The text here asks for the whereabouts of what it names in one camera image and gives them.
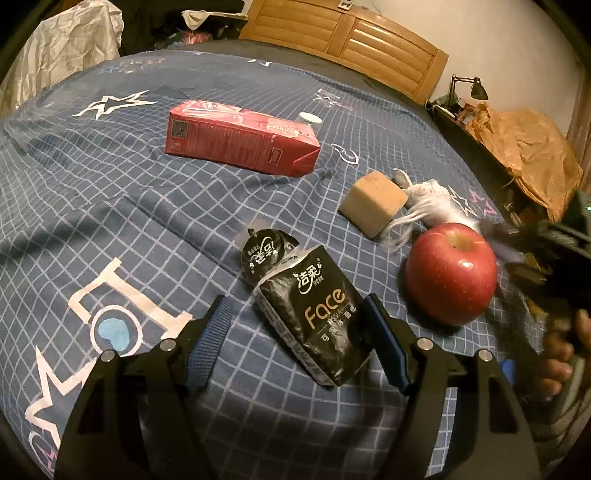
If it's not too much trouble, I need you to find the person's right hand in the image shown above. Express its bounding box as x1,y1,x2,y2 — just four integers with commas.
542,308,591,418

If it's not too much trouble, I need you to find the wooden headboard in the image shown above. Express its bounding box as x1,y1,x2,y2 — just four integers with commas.
238,0,450,104

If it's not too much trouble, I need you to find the blue printed blanket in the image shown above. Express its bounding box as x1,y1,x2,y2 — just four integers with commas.
0,39,555,480

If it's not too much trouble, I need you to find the brown plastic bag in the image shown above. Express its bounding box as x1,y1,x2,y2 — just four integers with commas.
466,104,585,223

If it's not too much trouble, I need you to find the dark clothes pile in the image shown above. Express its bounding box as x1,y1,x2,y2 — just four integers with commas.
117,0,252,51

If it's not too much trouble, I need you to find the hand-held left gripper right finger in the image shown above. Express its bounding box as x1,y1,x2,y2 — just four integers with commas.
364,293,542,480

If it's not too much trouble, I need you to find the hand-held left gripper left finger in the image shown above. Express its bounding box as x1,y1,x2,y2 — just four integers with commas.
54,295,232,480

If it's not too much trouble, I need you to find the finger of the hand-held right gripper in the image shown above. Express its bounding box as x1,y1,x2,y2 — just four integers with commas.
502,264,552,298
479,220,525,260

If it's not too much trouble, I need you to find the black tissue packet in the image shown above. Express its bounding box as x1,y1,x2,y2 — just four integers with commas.
254,246,371,387

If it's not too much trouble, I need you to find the pink drink carton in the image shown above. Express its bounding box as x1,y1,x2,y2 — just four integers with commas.
164,99,321,178

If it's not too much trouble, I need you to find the small beige cloth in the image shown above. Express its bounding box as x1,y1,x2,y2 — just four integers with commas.
181,9,250,32

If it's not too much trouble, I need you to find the white sock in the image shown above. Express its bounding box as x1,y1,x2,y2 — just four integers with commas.
382,196,485,243

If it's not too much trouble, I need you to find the brown sponge block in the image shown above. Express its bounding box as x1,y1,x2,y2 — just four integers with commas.
338,172,409,239

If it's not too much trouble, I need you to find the red apple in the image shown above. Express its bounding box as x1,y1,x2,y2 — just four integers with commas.
406,223,498,327

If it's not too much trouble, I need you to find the small round black wrapper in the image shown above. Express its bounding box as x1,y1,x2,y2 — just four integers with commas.
242,227,301,281

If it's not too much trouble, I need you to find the white crumpled cloth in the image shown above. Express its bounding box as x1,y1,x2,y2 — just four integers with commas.
7,0,123,112

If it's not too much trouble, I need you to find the black desk lamp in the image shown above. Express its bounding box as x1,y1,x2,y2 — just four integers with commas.
449,74,489,110

